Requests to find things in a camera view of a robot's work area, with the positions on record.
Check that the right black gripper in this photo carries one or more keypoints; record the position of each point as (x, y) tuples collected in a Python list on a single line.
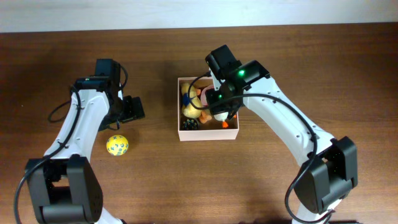
[(224, 106)]

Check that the yellow ball blue letters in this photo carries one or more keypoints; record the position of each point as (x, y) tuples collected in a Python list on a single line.
[(117, 145)]

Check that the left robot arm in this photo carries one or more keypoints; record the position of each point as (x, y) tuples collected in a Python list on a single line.
[(62, 185)]

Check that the black round cap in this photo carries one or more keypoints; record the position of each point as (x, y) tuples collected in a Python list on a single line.
[(190, 124)]

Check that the yellow plush duck blue scarf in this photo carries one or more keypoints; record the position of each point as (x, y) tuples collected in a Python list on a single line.
[(191, 102)]

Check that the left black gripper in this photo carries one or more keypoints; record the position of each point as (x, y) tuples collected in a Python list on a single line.
[(136, 110)]

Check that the white pink toy duck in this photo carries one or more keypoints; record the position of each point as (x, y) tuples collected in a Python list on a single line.
[(221, 118)]

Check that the pink cardboard box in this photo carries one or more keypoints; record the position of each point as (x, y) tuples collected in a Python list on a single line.
[(212, 130)]

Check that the red grey toy truck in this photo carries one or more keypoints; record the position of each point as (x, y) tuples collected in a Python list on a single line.
[(203, 95)]

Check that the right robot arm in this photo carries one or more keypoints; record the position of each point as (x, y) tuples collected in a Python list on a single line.
[(328, 166)]

